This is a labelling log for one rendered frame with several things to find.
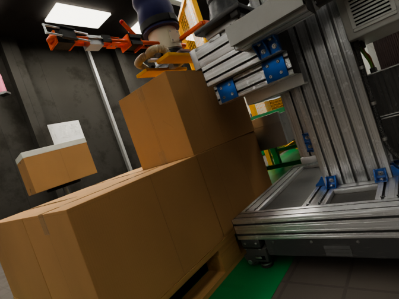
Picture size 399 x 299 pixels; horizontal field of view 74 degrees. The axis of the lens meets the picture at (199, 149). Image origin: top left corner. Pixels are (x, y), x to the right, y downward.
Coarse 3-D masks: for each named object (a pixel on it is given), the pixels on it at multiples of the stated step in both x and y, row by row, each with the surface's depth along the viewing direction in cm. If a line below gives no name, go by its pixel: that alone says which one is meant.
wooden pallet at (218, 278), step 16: (224, 240) 120; (208, 256) 110; (224, 256) 117; (240, 256) 126; (192, 272) 102; (208, 272) 120; (224, 272) 115; (176, 288) 94; (192, 288) 111; (208, 288) 107
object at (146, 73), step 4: (148, 68) 146; (152, 68) 148; (156, 68) 151; (160, 68) 153; (164, 68) 155; (168, 68) 157; (176, 68) 163; (180, 68) 166; (184, 68) 168; (140, 72) 148; (144, 72) 146; (148, 72) 148; (152, 72) 150; (156, 72) 153; (160, 72) 156; (140, 76) 150; (144, 76) 152; (148, 76) 155; (152, 76) 157; (156, 76) 160
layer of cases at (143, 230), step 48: (240, 144) 149; (96, 192) 99; (144, 192) 94; (192, 192) 112; (240, 192) 138; (0, 240) 126; (48, 240) 87; (96, 240) 78; (144, 240) 89; (192, 240) 106; (48, 288) 99; (96, 288) 74; (144, 288) 85
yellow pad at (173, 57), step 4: (168, 52) 132; (172, 52) 135; (176, 52) 137; (164, 56) 134; (168, 56) 133; (172, 56) 136; (176, 56) 138; (180, 56) 140; (184, 56) 142; (188, 56) 145; (160, 60) 136; (164, 60) 137; (168, 60) 139; (172, 60) 141; (176, 60) 144; (180, 60) 146; (184, 60) 148; (188, 60) 151
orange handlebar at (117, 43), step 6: (198, 24) 140; (192, 30) 144; (78, 36) 112; (84, 36) 114; (180, 36) 150; (186, 36) 148; (48, 42) 106; (78, 42) 116; (114, 42) 124; (120, 42) 127; (126, 42) 130; (144, 42) 138; (150, 42) 141; (156, 42) 144; (108, 48) 128; (114, 48) 130; (144, 48) 144
